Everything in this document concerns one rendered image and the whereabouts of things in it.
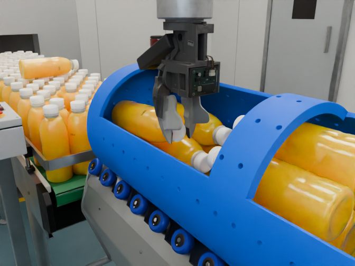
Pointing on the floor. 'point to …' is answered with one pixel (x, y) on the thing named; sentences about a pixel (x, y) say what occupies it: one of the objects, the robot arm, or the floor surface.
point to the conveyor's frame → (44, 210)
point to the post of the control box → (13, 214)
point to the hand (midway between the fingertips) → (177, 132)
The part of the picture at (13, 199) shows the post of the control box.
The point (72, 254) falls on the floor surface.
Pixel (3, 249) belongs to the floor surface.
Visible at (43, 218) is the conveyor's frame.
